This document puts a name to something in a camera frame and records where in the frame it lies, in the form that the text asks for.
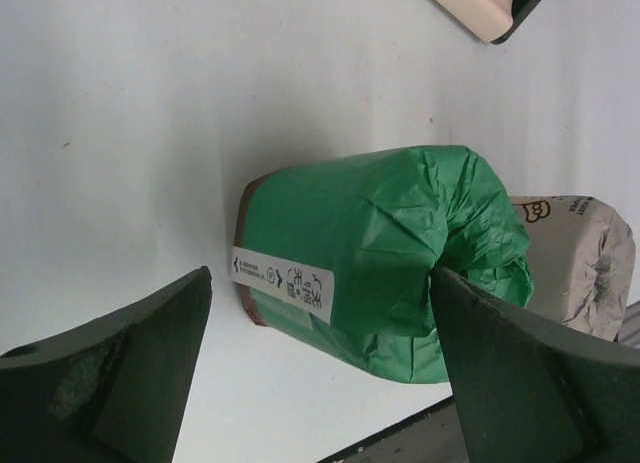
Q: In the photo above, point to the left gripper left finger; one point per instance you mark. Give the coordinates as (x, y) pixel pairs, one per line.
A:
(114, 389)

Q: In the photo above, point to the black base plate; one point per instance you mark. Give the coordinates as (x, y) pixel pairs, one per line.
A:
(429, 436)

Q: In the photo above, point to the grey paper roll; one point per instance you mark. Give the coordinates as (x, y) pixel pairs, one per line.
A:
(581, 258)

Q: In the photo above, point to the green paper roll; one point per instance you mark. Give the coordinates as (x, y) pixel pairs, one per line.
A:
(339, 254)

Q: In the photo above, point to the beige three-tier shelf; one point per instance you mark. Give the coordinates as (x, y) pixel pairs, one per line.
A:
(491, 21)

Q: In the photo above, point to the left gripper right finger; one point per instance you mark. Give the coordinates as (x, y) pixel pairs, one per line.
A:
(528, 389)

